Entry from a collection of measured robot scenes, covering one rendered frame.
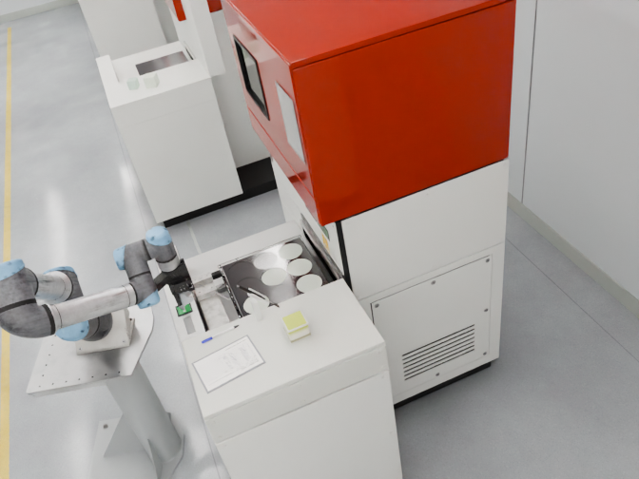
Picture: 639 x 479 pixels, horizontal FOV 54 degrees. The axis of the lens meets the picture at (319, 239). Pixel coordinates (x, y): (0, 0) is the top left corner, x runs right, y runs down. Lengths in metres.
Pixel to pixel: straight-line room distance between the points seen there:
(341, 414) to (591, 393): 1.36
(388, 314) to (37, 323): 1.30
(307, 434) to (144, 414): 0.88
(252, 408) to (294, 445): 0.30
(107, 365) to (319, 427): 0.83
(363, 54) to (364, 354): 0.94
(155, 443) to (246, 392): 1.08
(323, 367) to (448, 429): 1.11
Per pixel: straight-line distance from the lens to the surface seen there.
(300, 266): 2.46
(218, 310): 2.41
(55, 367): 2.60
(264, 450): 2.24
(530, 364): 3.24
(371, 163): 2.06
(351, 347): 2.06
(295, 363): 2.05
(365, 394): 2.22
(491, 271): 2.68
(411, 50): 1.95
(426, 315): 2.64
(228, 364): 2.10
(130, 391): 2.74
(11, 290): 1.97
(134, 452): 3.25
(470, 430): 3.01
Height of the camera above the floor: 2.53
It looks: 39 degrees down
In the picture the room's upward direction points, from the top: 11 degrees counter-clockwise
